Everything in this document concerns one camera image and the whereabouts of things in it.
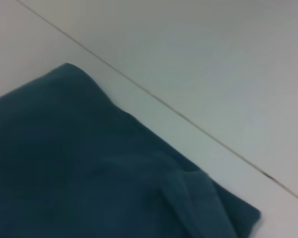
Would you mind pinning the teal t-shirt with FREE print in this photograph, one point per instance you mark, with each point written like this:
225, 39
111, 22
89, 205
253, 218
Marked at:
89, 161

